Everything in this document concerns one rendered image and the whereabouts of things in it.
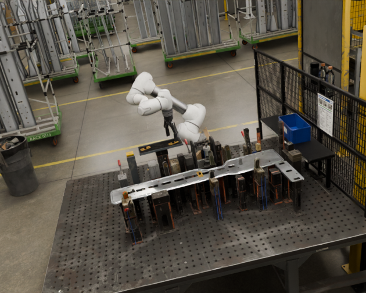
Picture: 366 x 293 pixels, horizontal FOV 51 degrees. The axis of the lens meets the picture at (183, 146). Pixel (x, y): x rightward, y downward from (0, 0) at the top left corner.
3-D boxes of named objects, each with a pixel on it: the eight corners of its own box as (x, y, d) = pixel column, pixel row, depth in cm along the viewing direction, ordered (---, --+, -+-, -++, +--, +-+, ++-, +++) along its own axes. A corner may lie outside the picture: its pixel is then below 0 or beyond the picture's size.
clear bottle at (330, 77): (328, 93, 292) (329, 68, 283) (323, 91, 298) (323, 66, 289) (336, 92, 293) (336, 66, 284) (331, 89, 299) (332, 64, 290)
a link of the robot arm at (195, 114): (195, 129, 381) (204, 110, 384) (201, 129, 366) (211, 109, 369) (128, 89, 354) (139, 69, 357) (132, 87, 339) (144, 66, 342)
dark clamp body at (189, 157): (190, 199, 324) (183, 160, 306) (186, 191, 335) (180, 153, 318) (203, 196, 325) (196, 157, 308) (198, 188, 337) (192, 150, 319)
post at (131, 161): (137, 202, 332) (126, 158, 312) (136, 197, 339) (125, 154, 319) (145, 200, 333) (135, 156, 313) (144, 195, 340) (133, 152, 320)
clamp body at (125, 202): (131, 247, 281) (120, 207, 265) (129, 235, 294) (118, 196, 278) (145, 243, 283) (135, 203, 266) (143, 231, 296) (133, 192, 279)
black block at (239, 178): (241, 213, 297) (238, 182, 283) (236, 206, 306) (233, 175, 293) (251, 211, 298) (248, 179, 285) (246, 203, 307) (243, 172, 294)
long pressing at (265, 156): (111, 207, 280) (111, 206, 279) (110, 191, 299) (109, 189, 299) (286, 161, 299) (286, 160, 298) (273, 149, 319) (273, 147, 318)
